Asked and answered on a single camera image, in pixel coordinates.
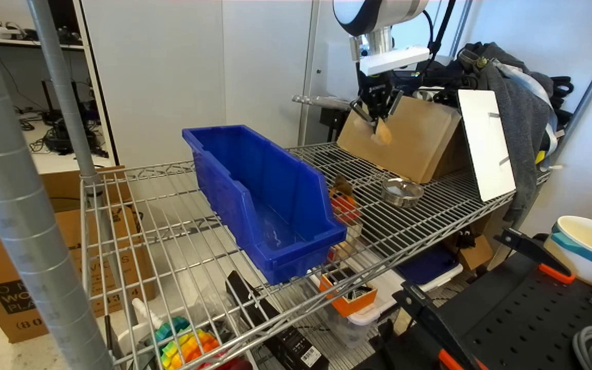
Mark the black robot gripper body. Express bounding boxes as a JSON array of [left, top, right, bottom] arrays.
[[358, 72, 403, 126]]

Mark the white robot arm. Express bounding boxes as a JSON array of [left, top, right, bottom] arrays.
[[333, 0, 432, 127]]

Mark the small brown plush toy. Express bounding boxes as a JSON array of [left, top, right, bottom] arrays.
[[333, 177, 353, 196]]

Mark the rainbow coloured toy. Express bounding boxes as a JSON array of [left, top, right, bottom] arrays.
[[154, 316, 220, 370]]

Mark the white rectangular board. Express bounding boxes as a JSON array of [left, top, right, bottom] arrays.
[[459, 90, 517, 202]]

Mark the blue plastic storage bin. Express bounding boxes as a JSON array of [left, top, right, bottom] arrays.
[[182, 126, 346, 283]]

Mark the dark clothes pile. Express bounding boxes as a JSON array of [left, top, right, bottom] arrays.
[[438, 41, 562, 223]]

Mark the orange black small box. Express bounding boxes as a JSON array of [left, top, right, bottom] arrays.
[[318, 268, 379, 316]]

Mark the black orange bar clamp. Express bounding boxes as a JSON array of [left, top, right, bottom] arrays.
[[497, 229, 576, 286]]

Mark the brown cardboard box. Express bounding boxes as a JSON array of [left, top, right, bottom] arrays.
[[0, 167, 160, 345]]

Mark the grey metal shelf pole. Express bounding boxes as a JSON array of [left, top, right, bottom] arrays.
[[0, 0, 117, 370]]

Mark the silver wire shelf rack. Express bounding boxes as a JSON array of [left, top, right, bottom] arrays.
[[80, 143, 512, 370]]

